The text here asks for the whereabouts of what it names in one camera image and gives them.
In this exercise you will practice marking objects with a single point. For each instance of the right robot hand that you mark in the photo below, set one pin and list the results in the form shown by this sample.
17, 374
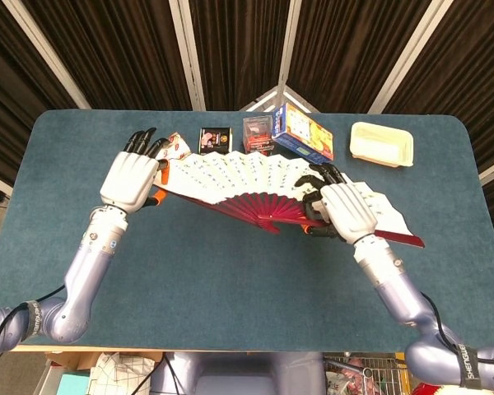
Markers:
350, 210

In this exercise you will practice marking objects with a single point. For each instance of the white checked cloth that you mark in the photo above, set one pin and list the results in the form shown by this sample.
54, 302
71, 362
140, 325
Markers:
119, 374

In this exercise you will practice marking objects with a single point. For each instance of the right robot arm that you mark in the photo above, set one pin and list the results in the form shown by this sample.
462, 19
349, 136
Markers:
395, 288

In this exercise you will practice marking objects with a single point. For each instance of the blue yellow cardboard box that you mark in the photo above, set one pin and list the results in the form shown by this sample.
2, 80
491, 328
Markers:
302, 133

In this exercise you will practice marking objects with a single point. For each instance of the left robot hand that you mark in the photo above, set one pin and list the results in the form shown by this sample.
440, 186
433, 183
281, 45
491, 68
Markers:
129, 181

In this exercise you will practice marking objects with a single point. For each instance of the teal box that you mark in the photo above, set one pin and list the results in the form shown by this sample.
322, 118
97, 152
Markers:
74, 384

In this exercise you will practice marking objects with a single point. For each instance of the red and white ball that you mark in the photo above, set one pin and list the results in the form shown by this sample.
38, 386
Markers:
436, 390

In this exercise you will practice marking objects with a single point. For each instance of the blue felt table mat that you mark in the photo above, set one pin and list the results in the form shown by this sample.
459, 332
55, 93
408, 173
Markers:
189, 280

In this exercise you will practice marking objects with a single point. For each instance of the dark brown curtain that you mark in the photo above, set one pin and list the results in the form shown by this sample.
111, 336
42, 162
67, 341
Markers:
127, 41

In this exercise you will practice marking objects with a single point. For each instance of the clear box with red contents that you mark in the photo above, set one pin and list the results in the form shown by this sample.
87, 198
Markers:
258, 136

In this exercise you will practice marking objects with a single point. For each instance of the brown cardboard box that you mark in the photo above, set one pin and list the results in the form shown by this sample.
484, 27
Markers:
74, 360

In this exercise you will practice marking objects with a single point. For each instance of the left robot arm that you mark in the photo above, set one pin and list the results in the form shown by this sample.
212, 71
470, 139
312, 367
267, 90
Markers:
86, 271

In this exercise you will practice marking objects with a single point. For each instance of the lavender robot torso base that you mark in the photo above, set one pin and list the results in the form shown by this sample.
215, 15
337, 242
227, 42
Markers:
239, 374

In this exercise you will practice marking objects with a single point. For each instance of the gold red printed snack packet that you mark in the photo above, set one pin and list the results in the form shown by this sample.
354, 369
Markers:
178, 146

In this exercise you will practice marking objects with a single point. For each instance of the small black printed box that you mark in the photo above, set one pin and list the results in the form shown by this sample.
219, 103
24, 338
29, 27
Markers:
215, 140

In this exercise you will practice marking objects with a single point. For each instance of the red ribbed paper folding fan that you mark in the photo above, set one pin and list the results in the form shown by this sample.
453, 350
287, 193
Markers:
239, 177

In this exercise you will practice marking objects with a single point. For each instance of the white triangular frame stand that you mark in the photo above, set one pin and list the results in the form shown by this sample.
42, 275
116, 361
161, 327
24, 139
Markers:
263, 98

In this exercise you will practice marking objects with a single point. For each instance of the cream plastic food tray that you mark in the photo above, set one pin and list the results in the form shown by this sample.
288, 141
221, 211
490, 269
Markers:
380, 144

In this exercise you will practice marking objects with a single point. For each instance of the white partition frame post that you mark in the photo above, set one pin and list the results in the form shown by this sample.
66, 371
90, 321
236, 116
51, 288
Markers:
187, 49
43, 49
414, 49
290, 41

